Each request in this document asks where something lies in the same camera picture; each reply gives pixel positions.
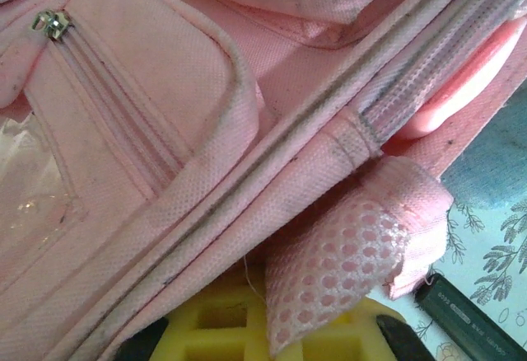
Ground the grey blue pencil case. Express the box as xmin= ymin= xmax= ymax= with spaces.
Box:
xmin=440 ymin=92 xmax=527 ymax=209

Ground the black orange highlighter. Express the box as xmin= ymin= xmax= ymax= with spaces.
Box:
xmin=413 ymin=272 xmax=527 ymax=361

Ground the pink student backpack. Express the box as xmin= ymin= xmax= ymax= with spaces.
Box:
xmin=0 ymin=0 xmax=527 ymax=361

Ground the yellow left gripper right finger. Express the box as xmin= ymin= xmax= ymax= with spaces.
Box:
xmin=301 ymin=296 xmax=427 ymax=361

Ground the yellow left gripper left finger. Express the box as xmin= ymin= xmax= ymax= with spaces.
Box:
xmin=117 ymin=289 xmax=272 ymax=361

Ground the floral table cover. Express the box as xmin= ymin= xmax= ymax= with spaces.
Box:
xmin=368 ymin=195 xmax=527 ymax=361

